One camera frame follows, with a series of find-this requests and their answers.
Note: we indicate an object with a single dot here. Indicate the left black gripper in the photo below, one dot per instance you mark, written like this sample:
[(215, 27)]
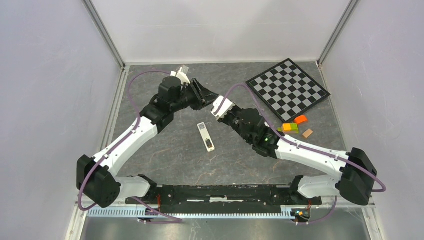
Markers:
[(203, 97)]

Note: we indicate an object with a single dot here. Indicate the small white remote with buttons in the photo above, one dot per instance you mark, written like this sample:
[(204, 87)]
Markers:
[(206, 138)]

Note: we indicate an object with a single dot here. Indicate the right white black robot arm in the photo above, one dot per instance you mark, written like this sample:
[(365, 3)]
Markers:
[(350, 175)]

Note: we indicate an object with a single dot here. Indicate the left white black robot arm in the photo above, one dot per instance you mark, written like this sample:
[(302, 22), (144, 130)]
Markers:
[(96, 176)]

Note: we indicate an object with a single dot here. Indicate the black white checkerboard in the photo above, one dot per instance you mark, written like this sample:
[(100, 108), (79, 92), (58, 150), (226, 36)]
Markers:
[(287, 90)]

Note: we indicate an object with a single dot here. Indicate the green orange block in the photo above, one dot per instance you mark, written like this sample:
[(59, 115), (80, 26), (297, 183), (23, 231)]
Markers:
[(289, 128)]

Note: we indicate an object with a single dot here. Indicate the orange curved block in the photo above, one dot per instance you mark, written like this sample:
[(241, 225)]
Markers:
[(302, 119)]

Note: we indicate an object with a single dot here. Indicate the tan wooden block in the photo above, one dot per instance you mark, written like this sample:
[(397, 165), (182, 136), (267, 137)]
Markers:
[(307, 133)]

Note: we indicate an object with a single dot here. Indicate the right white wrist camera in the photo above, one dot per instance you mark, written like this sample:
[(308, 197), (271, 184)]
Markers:
[(220, 107)]

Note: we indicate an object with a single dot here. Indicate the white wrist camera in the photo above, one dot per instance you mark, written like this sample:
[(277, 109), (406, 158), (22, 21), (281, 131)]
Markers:
[(181, 74), (220, 107)]

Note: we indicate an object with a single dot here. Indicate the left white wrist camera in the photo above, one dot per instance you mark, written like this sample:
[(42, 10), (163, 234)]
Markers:
[(181, 74)]

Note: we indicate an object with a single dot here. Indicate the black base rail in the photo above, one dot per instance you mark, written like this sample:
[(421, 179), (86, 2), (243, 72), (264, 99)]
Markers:
[(225, 199)]

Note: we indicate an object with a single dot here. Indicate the white slotted cable duct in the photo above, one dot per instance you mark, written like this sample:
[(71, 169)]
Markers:
[(142, 212)]

